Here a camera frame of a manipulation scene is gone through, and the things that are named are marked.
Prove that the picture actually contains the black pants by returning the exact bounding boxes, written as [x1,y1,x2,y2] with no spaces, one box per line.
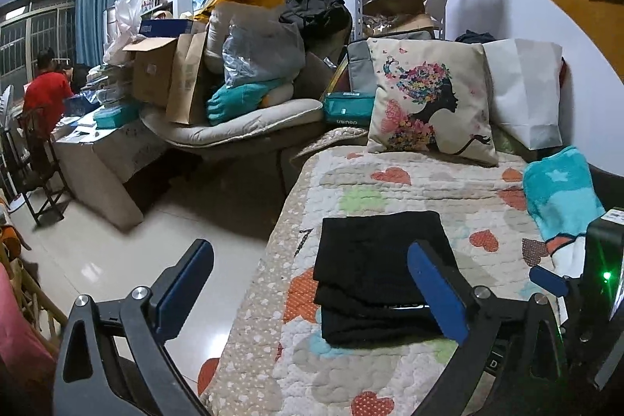
[313,211,457,349]

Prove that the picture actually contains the teal star towel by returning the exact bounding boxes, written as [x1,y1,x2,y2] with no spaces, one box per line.
[523,146,605,278]

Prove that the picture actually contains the patterned heart quilt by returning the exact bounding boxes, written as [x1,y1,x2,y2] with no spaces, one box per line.
[201,147,552,415]

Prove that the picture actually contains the white desk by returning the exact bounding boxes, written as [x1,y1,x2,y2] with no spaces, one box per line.
[53,113,167,231]

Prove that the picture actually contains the beige cushioned chair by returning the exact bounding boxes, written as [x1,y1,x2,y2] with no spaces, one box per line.
[140,98,324,161]

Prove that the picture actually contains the teal plush toy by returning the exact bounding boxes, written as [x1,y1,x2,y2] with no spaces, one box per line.
[205,79,291,126]

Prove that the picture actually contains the dark wooden chair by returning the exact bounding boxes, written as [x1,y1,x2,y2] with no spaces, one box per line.
[1,108,75,227]

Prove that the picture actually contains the white paper bag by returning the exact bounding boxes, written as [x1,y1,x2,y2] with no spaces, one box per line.
[483,38,563,151]

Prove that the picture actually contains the floral lady print pillow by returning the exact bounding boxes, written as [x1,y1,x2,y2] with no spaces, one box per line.
[367,38,498,166]

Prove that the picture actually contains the cardboard box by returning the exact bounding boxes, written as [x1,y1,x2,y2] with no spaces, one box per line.
[124,18,206,108]

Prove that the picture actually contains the teal storage box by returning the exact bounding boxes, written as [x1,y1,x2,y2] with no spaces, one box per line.
[323,92,374,129]

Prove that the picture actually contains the brown paper bag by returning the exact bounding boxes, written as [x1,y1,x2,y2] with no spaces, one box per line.
[166,32,207,126]

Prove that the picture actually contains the person in red shirt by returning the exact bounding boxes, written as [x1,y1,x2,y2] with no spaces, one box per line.
[22,48,73,136]

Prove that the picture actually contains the clear plastic bag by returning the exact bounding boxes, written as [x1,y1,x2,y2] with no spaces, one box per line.
[222,16,306,88]

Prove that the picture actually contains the black bag on pile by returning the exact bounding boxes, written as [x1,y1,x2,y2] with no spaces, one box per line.
[279,0,352,58]

